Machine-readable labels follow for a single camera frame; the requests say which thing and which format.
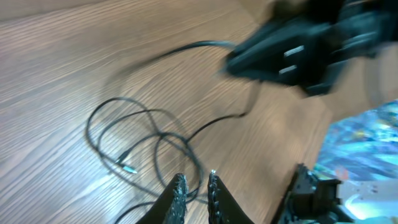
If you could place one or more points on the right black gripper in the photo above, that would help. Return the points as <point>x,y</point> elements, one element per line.
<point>308,44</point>

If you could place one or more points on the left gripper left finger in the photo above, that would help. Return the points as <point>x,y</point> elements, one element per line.
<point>171,206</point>

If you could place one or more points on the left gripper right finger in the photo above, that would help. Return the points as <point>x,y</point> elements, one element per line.
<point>222,207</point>

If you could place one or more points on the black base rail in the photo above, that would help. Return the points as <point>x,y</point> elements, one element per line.
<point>309,198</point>

